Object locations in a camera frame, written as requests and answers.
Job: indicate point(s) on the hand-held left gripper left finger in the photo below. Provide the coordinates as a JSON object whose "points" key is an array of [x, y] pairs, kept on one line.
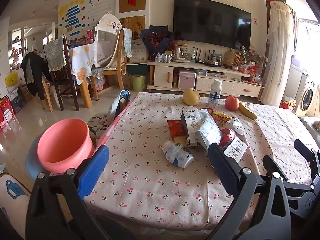
{"points": [[92, 172]]}

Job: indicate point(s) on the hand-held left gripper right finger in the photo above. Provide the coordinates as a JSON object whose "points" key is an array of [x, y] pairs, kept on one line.
{"points": [[225, 170]]}

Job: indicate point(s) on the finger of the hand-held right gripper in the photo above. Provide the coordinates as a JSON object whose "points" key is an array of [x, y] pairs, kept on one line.
{"points": [[306, 151], [275, 163]]}

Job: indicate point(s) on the small white carton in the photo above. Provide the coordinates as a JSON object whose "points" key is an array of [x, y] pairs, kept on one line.
{"points": [[235, 150]]}

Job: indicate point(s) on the shiny red packet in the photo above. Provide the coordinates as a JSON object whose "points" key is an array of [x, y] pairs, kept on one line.
{"points": [[228, 136]]}

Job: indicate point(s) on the pink plastic basin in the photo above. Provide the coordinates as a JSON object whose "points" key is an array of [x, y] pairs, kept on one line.
{"points": [[62, 142]]}

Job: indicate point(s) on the silver snack packet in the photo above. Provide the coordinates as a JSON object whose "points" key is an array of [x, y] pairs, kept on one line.
{"points": [[208, 130]]}

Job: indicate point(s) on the white wrapper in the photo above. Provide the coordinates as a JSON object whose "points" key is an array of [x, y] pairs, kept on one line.
{"points": [[236, 126]]}

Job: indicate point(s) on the crushed white plastic bottle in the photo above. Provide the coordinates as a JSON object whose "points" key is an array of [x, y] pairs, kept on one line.
{"points": [[177, 155]]}

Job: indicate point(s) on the yellow red snack wrapper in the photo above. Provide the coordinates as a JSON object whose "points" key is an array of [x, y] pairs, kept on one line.
{"points": [[221, 117]]}

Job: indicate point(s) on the tan wooden block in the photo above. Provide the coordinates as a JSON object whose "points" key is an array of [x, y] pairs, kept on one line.
{"points": [[178, 140]]}

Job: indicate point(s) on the tall white milk carton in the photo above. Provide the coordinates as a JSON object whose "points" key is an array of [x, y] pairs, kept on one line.
{"points": [[191, 125]]}

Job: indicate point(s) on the small red wrapper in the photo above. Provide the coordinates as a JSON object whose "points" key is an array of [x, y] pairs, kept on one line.
{"points": [[210, 110]]}

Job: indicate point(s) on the red snack packet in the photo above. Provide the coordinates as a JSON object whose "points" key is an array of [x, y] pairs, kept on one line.
{"points": [[176, 127]]}

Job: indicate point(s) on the cat print cushion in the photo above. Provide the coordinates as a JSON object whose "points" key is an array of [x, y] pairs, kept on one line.
{"points": [[98, 125]]}

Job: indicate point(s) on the pink checked undercloth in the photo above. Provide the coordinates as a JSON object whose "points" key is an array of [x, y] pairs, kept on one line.
{"points": [[112, 127]]}

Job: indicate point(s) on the red paper bag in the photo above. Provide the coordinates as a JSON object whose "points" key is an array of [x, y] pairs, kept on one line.
{"points": [[287, 103]]}

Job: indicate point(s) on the white washing machine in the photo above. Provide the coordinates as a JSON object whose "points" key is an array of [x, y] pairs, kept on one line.
{"points": [[308, 97]]}

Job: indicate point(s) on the yellow banana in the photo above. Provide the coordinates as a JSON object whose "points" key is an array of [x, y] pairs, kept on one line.
{"points": [[247, 111]]}

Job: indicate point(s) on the cherry print tablecloth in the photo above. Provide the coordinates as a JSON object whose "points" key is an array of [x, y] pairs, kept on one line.
{"points": [[155, 180]]}

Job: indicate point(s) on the red apple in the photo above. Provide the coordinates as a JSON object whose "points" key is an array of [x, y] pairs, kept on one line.
{"points": [[232, 103]]}

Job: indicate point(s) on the blue grey backpack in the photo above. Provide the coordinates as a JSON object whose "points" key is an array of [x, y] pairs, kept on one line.
{"points": [[120, 102]]}

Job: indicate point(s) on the upright white bottle blue label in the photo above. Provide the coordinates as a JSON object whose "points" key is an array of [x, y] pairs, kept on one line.
{"points": [[215, 95]]}

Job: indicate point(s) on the wooden dining table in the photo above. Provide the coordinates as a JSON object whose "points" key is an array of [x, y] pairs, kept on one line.
{"points": [[86, 95]]}

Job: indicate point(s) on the yellow pear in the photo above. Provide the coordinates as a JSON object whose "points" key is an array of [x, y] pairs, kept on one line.
{"points": [[191, 97]]}

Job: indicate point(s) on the white mat blue bear print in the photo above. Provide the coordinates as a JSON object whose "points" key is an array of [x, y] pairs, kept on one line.
{"points": [[12, 192]]}

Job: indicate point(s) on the wooden chair under jacket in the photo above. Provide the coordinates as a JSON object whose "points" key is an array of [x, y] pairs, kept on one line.
{"points": [[47, 97]]}

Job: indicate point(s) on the dark wooden chair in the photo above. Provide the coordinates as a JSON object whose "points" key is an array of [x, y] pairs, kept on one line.
{"points": [[62, 85]]}

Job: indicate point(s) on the pink storage box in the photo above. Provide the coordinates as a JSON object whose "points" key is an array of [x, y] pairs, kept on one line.
{"points": [[187, 80]]}

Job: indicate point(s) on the light wooden chair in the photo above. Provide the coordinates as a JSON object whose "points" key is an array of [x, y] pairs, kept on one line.
{"points": [[120, 77]]}

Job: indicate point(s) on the bag of oranges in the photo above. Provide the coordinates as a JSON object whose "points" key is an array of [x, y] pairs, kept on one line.
{"points": [[243, 69]]}

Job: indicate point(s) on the teal book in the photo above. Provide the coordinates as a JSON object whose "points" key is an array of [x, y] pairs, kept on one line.
{"points": [[201, 72]]}

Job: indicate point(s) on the green waste bin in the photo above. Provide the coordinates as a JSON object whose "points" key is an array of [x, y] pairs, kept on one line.
{"points": [[139, 83]]}

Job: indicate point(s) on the lace covered standing air conditioner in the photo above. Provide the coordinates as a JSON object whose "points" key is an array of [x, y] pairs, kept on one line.
{"points": [[277, 55]]}

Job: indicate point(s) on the red gift boxes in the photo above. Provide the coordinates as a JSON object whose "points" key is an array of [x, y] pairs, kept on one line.
{"points": [[6, 112]]}

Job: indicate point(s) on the black tray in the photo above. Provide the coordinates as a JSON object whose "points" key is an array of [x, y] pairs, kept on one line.
{"points": [[211, 63]]}

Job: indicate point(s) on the artificial flower arrangement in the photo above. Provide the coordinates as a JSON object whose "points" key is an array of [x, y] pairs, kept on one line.
{"points": [[252, 56]]}

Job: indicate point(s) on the glass cup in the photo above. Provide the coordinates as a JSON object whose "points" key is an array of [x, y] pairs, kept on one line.
{"points": [[219, 59]]}

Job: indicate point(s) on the orange fruit print tablecloth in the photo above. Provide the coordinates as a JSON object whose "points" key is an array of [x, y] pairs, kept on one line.
{"points": [[80, 62]]}

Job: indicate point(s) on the golden gift bag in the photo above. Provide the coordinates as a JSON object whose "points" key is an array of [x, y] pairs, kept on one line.
{"points": [[231, 58]]}

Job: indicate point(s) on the black router with antennas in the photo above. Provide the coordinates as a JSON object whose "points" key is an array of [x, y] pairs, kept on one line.
{"points": [[203, 60]]}

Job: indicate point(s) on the cream television cabinet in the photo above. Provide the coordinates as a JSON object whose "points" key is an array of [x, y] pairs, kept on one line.
{"points": [[162, 76]]}

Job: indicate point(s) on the dark green box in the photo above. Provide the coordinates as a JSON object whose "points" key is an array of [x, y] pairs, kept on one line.
{"points": [[137, 68]]}

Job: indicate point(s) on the black jacket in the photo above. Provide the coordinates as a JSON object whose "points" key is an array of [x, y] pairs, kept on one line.
{"points": [[37, 72]]}

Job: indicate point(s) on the clear bottle blue cap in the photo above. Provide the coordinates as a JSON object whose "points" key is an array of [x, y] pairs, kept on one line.
{"points": [[213, 55]]}

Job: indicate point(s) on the clear bottle green label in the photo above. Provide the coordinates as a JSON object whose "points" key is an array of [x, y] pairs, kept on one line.
{"points": [[192, 55]]}

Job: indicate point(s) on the grey knit chair cover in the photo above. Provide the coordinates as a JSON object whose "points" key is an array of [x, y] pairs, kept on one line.
{"points": [[55, 55]]}

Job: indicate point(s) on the yellow bag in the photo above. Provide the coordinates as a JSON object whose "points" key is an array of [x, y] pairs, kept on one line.
{"points": [[12, 78]]}

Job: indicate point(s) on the white glass kettle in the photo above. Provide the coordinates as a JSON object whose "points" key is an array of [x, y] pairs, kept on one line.
{"points": [[180, 53]]}

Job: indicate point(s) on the pack of small bottles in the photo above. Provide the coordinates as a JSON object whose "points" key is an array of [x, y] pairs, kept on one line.
{"points": [[162, 58]]}

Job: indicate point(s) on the white soft package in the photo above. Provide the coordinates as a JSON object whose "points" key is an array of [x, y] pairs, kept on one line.
{"points": [[138, 52]]}

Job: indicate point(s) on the pale blue knit towel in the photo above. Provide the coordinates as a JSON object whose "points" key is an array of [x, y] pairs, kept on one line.
{"points": [[127, 42]]}

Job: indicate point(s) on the dark blue flower bouquet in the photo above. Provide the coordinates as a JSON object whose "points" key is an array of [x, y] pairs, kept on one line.
{"points": [[155, 38]]}

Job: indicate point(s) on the black flat television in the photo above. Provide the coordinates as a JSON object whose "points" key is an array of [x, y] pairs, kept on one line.
{"points": [[212, 22]]}

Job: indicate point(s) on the white embroidered cover cloth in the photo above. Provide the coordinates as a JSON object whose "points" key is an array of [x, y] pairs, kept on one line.
{"points": [[107, 22]]}

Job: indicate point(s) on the colourful wall sticker chart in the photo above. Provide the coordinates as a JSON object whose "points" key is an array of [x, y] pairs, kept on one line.
{"points": [[72, 15]]}

